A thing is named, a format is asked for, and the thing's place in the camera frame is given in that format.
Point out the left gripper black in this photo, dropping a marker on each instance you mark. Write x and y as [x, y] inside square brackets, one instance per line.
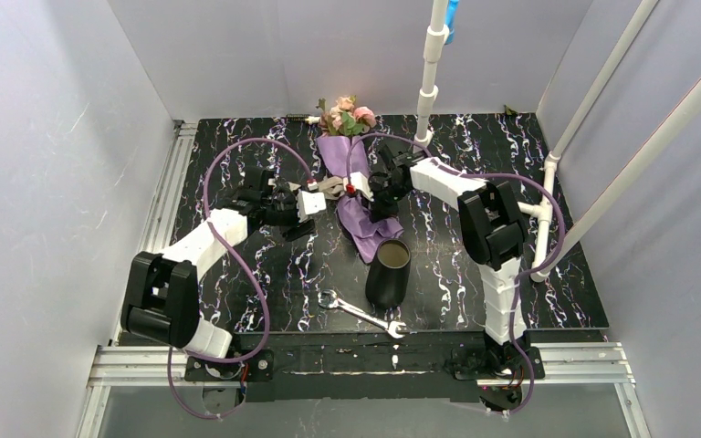
[293, 212]

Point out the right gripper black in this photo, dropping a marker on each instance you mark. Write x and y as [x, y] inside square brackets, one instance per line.
[383, 197]

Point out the purple wrapping paper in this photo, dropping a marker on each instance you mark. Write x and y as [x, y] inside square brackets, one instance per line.
[354, 216]

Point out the cream ribbon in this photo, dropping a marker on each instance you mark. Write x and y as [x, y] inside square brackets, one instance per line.
[331, 188]

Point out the pink flower bunch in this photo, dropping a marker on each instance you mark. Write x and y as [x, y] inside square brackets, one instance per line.
[345, 118]

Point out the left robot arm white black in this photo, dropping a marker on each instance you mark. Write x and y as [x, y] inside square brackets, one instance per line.
[161, 301]

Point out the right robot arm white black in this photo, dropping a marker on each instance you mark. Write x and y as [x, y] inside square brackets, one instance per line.
[492, 227]

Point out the black vase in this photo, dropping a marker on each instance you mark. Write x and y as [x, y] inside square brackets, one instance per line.
[389, 273]

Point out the small spring connector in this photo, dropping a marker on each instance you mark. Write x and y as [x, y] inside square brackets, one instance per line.
[302, 118]

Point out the silver wrench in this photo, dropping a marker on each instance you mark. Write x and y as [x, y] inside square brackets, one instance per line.
[329, 299]

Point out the blue clip on pipe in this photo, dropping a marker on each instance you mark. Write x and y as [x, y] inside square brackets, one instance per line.
[450, 12]

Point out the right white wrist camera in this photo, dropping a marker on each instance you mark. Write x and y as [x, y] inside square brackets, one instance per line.
[357, 184]

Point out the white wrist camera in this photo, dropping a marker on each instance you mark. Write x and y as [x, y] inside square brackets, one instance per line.
[357, 184]
[309, 204]

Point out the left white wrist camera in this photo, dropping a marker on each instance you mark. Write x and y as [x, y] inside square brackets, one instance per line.
[309, 204]

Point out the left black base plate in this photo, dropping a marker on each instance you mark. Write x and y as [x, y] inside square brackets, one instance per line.
[258, 369]

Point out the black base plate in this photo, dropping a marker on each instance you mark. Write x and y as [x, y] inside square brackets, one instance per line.
[476, 363]
[258, 369]

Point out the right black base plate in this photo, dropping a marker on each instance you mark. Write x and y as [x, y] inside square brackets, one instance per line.
[476, 363]

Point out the aluminium rail frame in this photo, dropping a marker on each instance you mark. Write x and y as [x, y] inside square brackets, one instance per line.
[565, 363]

